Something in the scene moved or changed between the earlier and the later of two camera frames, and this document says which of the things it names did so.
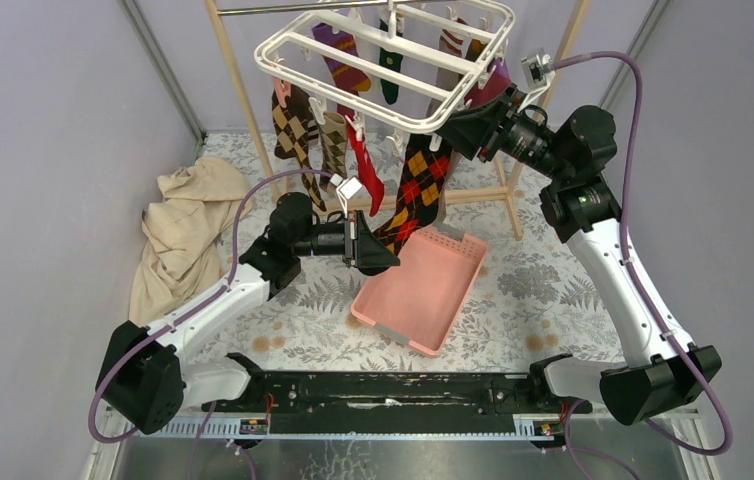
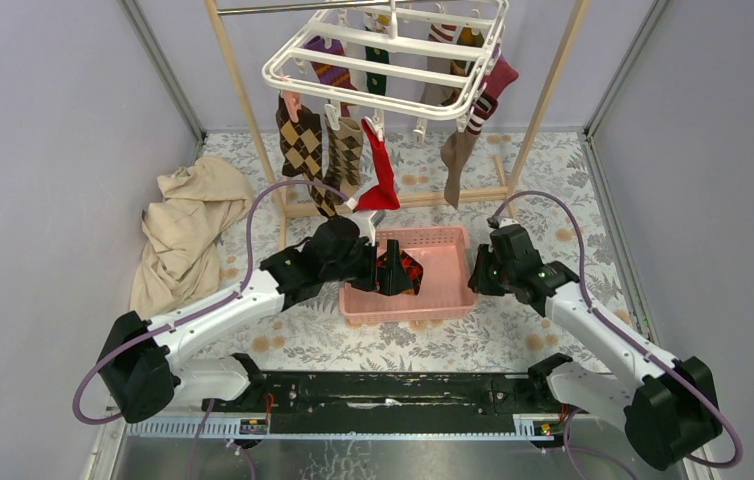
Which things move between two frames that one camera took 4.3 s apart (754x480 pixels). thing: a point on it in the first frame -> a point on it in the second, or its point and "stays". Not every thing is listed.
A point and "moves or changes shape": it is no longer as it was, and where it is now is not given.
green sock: (392, 61) -> (376, 83)
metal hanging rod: (292, 8) stays
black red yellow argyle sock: (423, 179) -> (414, 270)
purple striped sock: (345, 75) -> (329, 74)
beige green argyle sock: (334, 131) moves or changes shape
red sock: (375, 188) moves or changes shape
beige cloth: (189, 236) stays
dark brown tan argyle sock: (290, 134) moves or changes shape
